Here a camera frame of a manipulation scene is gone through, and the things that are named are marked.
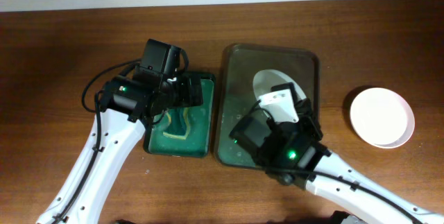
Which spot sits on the small green tray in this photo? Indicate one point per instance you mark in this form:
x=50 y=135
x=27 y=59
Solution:
x=200 y=119

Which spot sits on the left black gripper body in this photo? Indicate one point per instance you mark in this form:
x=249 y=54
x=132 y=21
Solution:
x=179 y=93

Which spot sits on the grey-white plate with green stain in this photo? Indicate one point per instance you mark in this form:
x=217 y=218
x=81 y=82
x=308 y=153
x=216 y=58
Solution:
x=264 y=80

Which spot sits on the green yellow scrubbing sponge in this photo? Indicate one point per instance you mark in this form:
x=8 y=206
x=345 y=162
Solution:
x=178 y=124

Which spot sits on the pinkish white plate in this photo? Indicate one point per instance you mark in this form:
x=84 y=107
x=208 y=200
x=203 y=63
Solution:
x=382 y=118

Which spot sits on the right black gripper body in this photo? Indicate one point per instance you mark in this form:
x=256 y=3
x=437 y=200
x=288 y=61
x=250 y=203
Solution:
x=306 y=122

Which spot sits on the large dark serving tray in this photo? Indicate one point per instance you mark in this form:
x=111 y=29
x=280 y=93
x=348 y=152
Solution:
x=242 y=62

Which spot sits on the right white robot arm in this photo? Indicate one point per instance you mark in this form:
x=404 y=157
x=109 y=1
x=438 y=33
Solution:
x=282 y=135

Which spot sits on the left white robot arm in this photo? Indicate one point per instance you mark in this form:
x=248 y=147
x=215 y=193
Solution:
x=125 y=110

